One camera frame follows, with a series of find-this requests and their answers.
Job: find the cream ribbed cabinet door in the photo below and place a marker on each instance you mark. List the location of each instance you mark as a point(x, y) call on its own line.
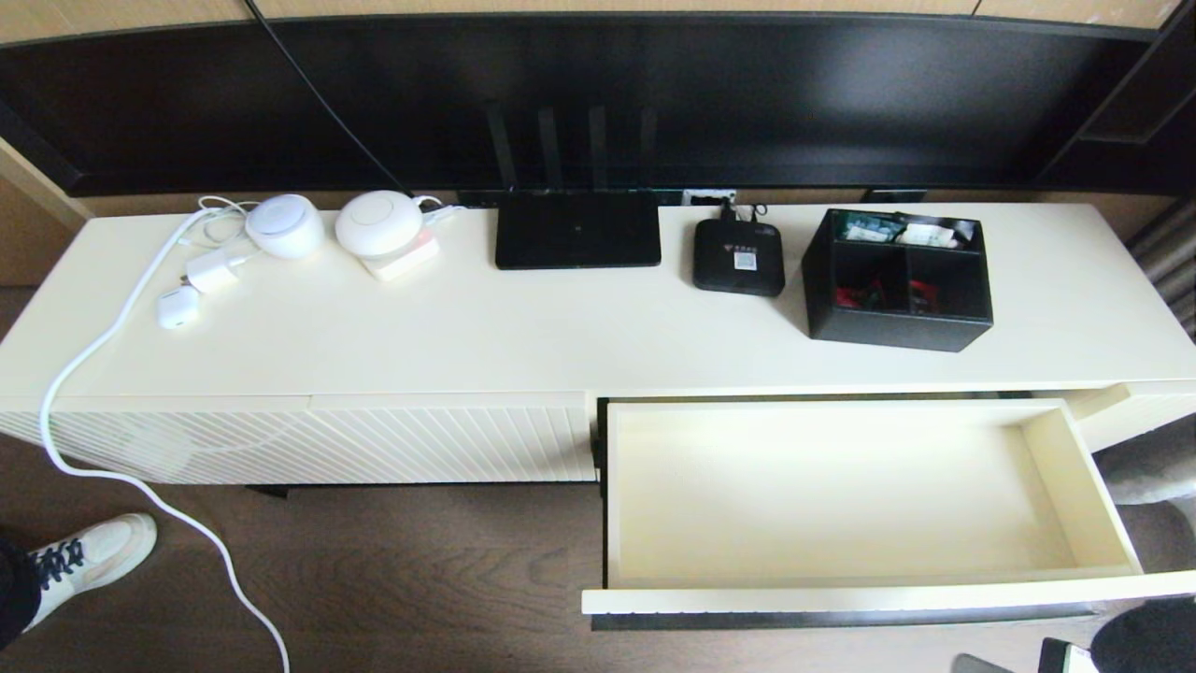
point(448, 439)

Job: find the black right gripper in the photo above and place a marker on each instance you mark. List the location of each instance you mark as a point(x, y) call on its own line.
point(1065, 659)

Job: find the black set-top box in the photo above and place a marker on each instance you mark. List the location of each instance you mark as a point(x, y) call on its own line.
point(739, 264)

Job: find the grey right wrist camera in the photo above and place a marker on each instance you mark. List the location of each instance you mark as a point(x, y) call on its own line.
point(981, 665)

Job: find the black wall shelf unit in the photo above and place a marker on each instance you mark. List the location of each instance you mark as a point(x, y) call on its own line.
point(1159, 103)

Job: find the white packet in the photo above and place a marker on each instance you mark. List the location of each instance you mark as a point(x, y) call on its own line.
point(930, 236)

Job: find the white sneaker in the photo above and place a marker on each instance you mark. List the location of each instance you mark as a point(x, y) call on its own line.
point(103, 551)

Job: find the white pink power strip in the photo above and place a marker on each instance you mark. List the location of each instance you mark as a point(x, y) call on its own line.
point(402, 267)

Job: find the black compartment organizer box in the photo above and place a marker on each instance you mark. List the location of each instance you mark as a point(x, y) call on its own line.
point(888, 332)

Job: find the grey fluffy rug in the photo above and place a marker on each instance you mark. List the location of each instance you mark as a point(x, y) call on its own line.
point(1149, 477)

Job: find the green packet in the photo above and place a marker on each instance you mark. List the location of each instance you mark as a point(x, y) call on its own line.
point(871, 229)

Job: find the cream ribbed drawer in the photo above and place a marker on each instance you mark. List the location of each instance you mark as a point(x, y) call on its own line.
point(822, 495)

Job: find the small white cube charger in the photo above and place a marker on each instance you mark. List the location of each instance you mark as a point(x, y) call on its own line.
point(178, 308)

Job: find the white round dome device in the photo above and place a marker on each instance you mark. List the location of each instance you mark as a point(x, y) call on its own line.
point(377, 222)
point(285, 227)

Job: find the large black television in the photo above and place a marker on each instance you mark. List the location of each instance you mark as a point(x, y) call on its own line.
point(747, 93)

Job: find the dark trouser leg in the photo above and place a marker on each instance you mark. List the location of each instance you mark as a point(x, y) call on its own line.
point(14, 589)

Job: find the grey curtain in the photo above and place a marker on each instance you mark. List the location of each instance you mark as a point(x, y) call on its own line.
point(1168, 271)

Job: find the cream tv cabinet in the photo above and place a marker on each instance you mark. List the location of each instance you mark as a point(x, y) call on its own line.
point(467, 336)

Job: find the black router with antennas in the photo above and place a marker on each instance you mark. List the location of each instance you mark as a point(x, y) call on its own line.
point(576, 232)

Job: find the white flat charger adapter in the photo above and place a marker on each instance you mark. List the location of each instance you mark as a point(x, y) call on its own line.
point(212, 272)

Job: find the white wall outlet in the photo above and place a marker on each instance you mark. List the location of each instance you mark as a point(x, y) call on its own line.
point(707, 198)

